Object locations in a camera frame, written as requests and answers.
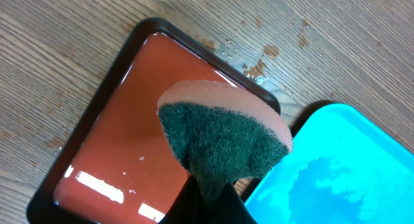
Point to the teal plastic tray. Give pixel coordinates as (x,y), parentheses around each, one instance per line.
(343,169)

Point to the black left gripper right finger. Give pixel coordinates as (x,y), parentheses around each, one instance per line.
(229,209)

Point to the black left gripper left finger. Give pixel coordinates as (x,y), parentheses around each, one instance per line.
(187,207)

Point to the orange green sponge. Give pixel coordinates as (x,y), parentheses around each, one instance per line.
(221,133)

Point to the red black sponge tray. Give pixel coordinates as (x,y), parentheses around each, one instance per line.
(116,166)

